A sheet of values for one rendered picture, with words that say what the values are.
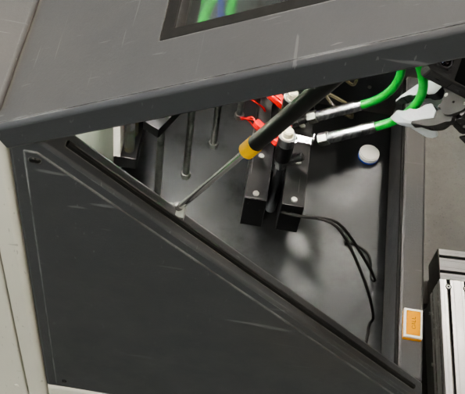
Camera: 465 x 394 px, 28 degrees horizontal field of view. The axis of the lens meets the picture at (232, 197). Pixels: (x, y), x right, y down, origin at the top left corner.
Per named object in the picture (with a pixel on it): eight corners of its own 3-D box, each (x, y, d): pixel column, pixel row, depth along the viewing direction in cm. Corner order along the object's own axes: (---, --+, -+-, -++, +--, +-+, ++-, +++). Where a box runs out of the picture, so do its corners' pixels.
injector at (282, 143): (289, 218, 164) (309, 145, 147) (261, 213, 164) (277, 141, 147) (291, 205, 166) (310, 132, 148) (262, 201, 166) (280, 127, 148)
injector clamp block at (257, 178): (291, 253, 167) (304, 206, 154) (235, 245, 167) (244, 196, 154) (306, 108, 186) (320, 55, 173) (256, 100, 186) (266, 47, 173)
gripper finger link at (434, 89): (413, 119, 144) (463, 118, 137) (391, 98, 141) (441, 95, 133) (420, 103, 145) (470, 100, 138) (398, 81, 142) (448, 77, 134)
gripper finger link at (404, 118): (405, 150, 142) (458, 139, 135) (382, 129, 138) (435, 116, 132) (409, 133, 143) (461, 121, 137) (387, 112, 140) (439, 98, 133)
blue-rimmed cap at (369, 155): (377, 166, 180) (379, 162, 178) (357, 162, 180) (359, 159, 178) (378, 150, 182) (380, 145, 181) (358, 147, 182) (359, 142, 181)
